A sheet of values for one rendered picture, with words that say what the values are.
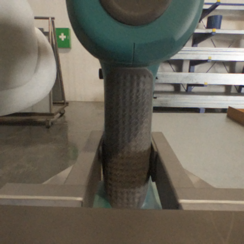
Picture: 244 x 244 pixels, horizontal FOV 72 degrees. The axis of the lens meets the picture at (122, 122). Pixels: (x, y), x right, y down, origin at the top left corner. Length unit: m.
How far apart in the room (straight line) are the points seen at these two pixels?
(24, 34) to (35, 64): 0.05
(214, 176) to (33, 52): 0.46
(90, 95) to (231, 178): 4.66
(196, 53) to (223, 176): 3.81
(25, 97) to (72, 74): 4.75
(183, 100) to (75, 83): 2.90
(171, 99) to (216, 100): 0.99
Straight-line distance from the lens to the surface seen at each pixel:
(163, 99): 3.87
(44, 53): 0.32
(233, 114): 1.10
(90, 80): 4.93
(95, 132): 0.15
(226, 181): 0.49
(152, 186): 0.17
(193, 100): 4.07
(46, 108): 2.78
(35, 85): 0.31
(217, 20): 4.55
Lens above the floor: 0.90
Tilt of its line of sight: 17 degrees down
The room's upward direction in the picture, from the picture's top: 1 degrees clockwise
